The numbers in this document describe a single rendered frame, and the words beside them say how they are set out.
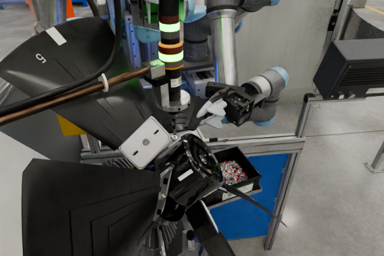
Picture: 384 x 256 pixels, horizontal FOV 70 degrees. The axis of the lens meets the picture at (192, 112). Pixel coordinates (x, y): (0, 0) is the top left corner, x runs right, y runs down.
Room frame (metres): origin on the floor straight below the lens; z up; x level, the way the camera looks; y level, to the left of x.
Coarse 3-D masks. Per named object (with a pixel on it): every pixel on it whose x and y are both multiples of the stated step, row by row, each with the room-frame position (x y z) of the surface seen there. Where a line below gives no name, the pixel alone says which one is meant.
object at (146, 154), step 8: (152, 120) 0.43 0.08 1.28; (144, 128) 0.41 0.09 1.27; (152, 128) 0.42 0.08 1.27; (160, 128) 0.42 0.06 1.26; (136, 136) 0.40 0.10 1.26; (144, 136) 0.40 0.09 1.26; (152, 136) 0.41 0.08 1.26; (160, 136) 0.41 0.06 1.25; (168, 136) 0.42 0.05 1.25; (128, 144) 0.38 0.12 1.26; (136, 144) 0.39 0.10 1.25; (152, 144) 0.40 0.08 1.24; (160, 144) 0.40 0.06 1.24; (128, 152) 0.37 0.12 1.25; (144, 152) 0.38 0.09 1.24; (152, 152) 0.39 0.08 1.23; (136, 160) 0.37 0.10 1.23; (144, 160) 0.37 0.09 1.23
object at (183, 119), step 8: (152, 96) 0.67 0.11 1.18; (192, 96) 0.71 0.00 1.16; (152, 104) 0.63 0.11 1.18; (192, 104) 0.65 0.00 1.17; (200, 104) 0.66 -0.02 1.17; (160, 112) 0.59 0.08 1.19; (184, 112) 0.59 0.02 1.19; (192, 112) 0.59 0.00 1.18; (160, 120) 0.55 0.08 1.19; (168, 120) 0.55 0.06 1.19; (184, 120) 0.55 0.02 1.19; (192, 120) 0.55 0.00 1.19; (200, 120) 0.55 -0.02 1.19; (168, 128) 0.52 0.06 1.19; (176, 128) 0.51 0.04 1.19; (184, 128) 0.51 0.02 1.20; (192, 128) 0.51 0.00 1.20
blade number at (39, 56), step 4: (36, 52) 0.42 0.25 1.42; (40, 52) 0.42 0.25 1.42; (32, 56) 0.41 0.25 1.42; (36, 56) 0.41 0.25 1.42; (40, 56) 0.42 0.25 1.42; (44, 56) 0.42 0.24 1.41; (36, 60) 0.41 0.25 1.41; (40, 60) 0.41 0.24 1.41; (44, 60) 0.42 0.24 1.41; (48, 60) 0.42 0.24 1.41; (40, 64) 0.41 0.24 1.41; (44, 64) 0.41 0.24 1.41; (48, 64) 0.42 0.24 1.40
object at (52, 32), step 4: (52, 28) 0.47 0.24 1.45; (48, 32) 0.46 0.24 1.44; (52, 32) 0.46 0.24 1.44; (56, 32) 0.47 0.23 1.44; (52, 36) 0.46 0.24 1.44; (56, 36) 0.46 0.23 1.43; (60, 36) 0.47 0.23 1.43; (56, 40) 0.46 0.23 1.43; (60, 40) 0.46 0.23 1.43; (64, 40) 0.46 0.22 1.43; (60, 44) 0.45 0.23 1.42
